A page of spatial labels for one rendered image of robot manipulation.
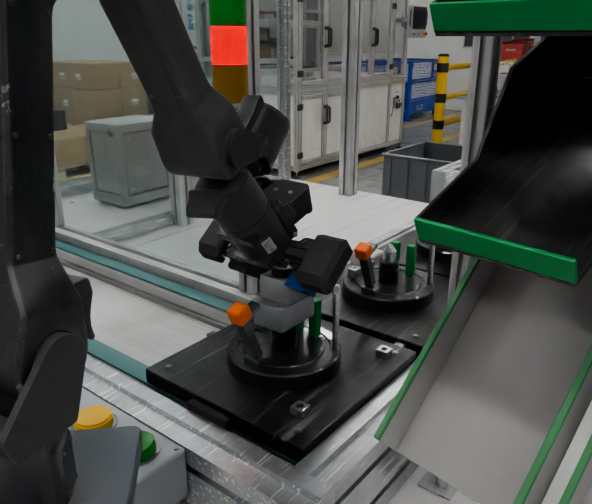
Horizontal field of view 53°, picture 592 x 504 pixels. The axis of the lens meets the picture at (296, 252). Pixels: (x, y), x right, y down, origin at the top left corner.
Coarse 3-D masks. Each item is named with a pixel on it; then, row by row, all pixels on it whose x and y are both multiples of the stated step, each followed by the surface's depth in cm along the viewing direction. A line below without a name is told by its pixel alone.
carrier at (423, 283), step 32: (352, 256) 103; (384, 256) 89; (352, 288) 89; (384, 288) 89; (416, 288) 89; (448, 288) 94; (352, 320) 83; (384, 320) 83; (416, 320) 83; (416, 352) 77
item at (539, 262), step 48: (576, 48) 58; (528, 96) 54; (576, 96) 58; (480, 144) 51; (528, 144) 54; (576, 144) 52; (480, 192) 51; (528, 192) 49; (576, 192) 47; (432, 240) 48; (480, 240) 43; (528, 240) 44; (576, 240) 43
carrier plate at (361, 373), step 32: (192, 352) 75; (224, 352) 75; (352, 352) 75; (160, 384) 70; (192, 384) 68; (224, 384) 68; (320, 384) 68; (352, 384) 68; (384, 384) 69; (256, 416) 62; (288, 416) 62; (320, 416) 62; (288, 448) 58
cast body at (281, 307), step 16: (272, 272) 68; (288, 272) 68; (272, 288) 68; (288, 288) 67; (272, 304) 68; (288, 304) 67; (304, 304) 70; (256, 320) 70; (272, 320) 68; (288, 320) 68
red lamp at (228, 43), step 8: (216, 32) 78; (224, 32) 77; (232, 32) 77; (240, 32) 78; (216, 40) 78; (224, 40) 78; (232, 40) 78; (240, 40) 78; (216, 48) 78; (224, 48) 78; (232, 48) 78; (240, 48) 79; (216, 56) 79; (224, 56) 78; (232, 56) 78; (240, 56) 79; (216, 64) 79; (224, 64) 79; (232, 64) 79; (240, 64) 79
